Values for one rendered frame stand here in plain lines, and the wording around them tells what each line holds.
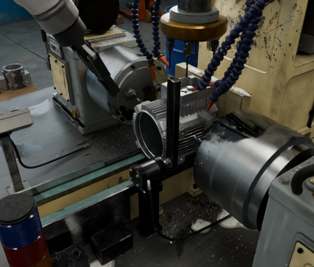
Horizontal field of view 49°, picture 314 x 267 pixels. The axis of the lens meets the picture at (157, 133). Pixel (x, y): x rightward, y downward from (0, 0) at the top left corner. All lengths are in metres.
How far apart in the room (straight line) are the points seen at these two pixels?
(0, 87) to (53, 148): 2.24
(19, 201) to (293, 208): 0.44
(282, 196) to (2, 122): 0.77
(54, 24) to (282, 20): 0.58
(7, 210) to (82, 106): 0.89
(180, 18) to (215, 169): 0.39
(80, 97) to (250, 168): 0.81
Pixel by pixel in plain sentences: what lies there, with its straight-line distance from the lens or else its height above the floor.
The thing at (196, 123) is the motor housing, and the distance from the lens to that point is 0.98.
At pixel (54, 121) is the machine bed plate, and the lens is 1.57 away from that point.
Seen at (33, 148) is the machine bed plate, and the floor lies 0.80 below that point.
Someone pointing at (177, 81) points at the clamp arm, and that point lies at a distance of 0.78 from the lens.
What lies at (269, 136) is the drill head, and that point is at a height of 1.16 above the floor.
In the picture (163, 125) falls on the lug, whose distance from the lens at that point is 0.93.
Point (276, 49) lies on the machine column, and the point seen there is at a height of 1.25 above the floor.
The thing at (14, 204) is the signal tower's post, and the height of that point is 1.22.
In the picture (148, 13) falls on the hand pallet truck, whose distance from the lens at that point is 6.21.
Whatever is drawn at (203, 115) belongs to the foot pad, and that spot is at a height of 1.07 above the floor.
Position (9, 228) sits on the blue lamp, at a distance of 0.52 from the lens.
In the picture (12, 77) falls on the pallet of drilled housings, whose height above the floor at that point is 0.29.
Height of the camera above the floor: 1.56
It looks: 32 degrees down
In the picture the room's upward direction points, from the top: straight up
